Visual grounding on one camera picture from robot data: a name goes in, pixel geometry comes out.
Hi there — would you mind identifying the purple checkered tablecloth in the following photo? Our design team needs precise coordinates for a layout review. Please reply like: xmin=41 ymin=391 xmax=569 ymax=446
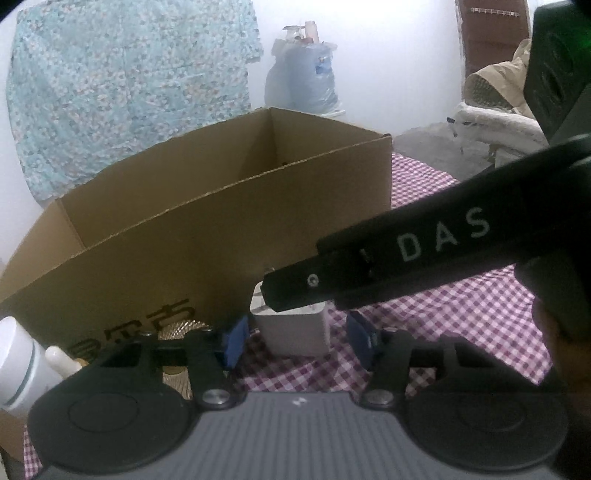
xmin=21 ymin=151 xmax=555 ymax=480

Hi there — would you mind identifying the gold lid cosmetic jar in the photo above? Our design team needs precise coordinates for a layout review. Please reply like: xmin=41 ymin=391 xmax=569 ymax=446
xmin=156 ymin=321 xmax=213 ymax=400

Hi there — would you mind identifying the brown wooden door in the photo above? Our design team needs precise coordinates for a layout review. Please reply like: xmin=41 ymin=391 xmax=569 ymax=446
xmin=456 ymin=0 xmax=530 ymax=76

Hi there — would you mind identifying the beige jacket pile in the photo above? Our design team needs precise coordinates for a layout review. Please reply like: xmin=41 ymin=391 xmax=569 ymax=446
xmin=448 ymin=39 xmax=548 ymax=167

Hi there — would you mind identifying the green dropper bottle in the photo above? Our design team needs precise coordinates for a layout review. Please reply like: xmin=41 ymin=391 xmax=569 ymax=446
xmin=45 ymin=346 xmax=88 ymax=379

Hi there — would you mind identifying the white supplement bottle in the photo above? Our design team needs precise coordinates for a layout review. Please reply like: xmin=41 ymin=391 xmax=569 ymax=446
xmin=0 ymin=316 xmax=62 ymax=421

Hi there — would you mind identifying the person's right hand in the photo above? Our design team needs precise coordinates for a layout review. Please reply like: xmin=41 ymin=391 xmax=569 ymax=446
xmin=530 ymin=297 xmax=591 ymax=476

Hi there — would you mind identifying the white power adapter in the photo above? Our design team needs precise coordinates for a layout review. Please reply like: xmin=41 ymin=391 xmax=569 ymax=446
xmin=249 ymin=282 xmax=331 ymax=357

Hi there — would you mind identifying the large cardboard box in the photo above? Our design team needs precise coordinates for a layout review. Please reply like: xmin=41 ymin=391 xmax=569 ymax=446
xmin=1 ymin=108 xmax=393 ymax=360

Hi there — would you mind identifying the teal floral hanging cloth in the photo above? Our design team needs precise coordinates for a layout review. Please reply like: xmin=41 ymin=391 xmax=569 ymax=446
xmin=6 ymin=1 xmax=263 ymax=203

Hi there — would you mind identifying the blue water jug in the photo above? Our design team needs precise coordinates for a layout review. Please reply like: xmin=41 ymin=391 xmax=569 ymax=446
xmin=264 ymin=21 xmax=345 ymax=118

